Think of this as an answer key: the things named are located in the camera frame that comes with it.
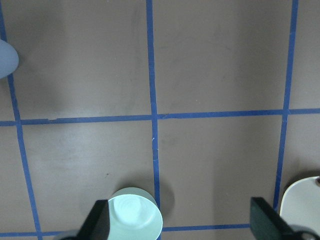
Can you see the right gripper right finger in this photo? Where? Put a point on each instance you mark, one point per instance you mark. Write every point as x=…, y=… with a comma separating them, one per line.
x=266, y=224

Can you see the blue cup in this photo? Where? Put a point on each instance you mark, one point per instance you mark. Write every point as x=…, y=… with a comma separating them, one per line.
x=9, y=59

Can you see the green bowl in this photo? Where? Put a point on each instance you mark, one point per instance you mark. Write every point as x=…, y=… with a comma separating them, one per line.
x=134, y=215

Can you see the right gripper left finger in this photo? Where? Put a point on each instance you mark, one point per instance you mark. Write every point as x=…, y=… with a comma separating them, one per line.
x=97, y=224

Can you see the cream toaster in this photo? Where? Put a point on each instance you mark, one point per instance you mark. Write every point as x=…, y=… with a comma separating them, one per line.
x=300, y=205

